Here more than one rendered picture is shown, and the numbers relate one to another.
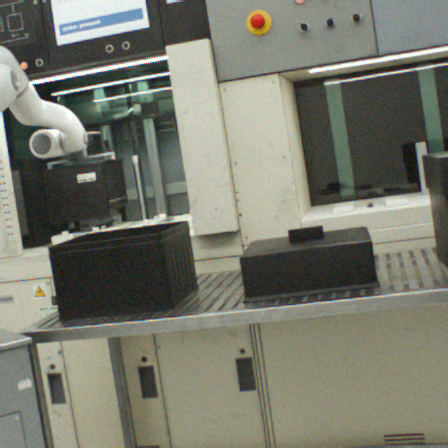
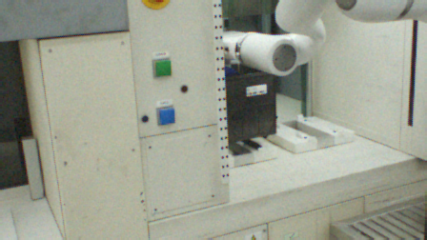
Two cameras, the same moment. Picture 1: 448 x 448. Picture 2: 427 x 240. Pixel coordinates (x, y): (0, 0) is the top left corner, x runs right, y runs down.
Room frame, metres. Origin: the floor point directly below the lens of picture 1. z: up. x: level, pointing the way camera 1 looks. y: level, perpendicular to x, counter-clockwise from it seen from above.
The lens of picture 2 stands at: (1.65, 1.17, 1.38)
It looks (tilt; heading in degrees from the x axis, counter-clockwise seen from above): 16 degrees down; 320
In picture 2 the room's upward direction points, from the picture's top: 3 degrees counter-clockwise
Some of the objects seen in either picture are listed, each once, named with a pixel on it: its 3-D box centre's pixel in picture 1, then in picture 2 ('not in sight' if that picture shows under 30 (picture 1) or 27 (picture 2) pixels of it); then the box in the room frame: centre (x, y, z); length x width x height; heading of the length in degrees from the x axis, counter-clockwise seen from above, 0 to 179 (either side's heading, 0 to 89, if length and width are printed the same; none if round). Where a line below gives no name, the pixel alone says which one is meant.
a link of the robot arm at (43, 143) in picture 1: (51, 143); (271, 53); (2.49, 0.28, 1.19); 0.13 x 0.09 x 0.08; 165
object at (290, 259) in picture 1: (308, 255); not in sight; (1.87, -0.33, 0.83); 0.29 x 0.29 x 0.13; 77
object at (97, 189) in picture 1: (84, 182); (224, 90); (2.74, 0.22, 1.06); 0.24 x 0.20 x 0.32; 75
